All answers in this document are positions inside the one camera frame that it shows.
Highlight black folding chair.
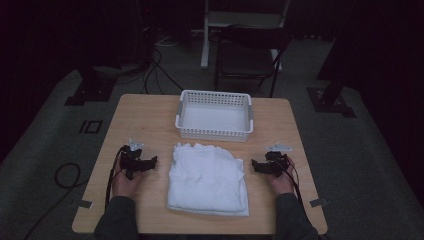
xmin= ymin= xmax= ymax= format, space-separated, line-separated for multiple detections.
xmin=213 ymin=24 xmax=294 ymax=99

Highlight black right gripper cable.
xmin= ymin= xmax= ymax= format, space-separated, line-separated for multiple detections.
xmin=281 ymin=153 xmax=305 ymax=209

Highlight black background cables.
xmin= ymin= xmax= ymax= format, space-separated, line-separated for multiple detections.
xmin=141 ymin=33 xmax=185 ymax=96

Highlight black stand with base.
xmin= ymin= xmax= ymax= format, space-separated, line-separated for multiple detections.
xmin=64 ymin=65 xmax=118 ymax=107
xmin=306 ymin=0 xmax=371 ymax=119

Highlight white plastic basket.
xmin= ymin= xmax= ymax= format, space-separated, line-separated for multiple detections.
xmin=174 ymin=89 xmax=255 ymax=143

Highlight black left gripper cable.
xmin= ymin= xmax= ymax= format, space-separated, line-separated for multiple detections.
xmin=104 ymin=147 xmax=127 ymax=212

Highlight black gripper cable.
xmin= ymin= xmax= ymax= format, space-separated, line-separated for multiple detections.
xmin=281 ymin=153 xmax=305 ymax=209
xmin=104 ymin=147 xmax=127 ymax=212

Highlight grey tape piece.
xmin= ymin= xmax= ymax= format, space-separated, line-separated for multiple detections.
xmin=77 ymin=198 xmax=94 ymax=210
xmin=308 ymin=197 xmax=329 ymax=208

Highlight white cloth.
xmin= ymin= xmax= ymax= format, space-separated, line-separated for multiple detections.
xmin=166 ymin=142 xmax=250 ymax=217

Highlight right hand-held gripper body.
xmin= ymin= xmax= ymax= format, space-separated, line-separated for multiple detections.
xmin=261 ymin=143 xmax=294 ymax=178

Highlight person's right hand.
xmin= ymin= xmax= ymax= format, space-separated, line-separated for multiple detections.
xmin=266 ymin=156 xmax=297 ymax=196

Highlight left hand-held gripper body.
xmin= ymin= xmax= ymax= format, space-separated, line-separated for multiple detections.
xmin=119 ymin=138 xmax=150 ymax=181

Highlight black looped floor cable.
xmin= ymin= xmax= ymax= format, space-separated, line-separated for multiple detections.
xmin=22 ymin=162 xmax=90 ymax=240

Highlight white metal frame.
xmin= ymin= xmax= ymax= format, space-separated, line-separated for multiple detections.
xmin=200 ymin=0 xmax=292 ymax=72

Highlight person's left hand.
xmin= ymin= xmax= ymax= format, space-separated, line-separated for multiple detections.
xmin=111 ymin=162 xmax=145 ymax=202

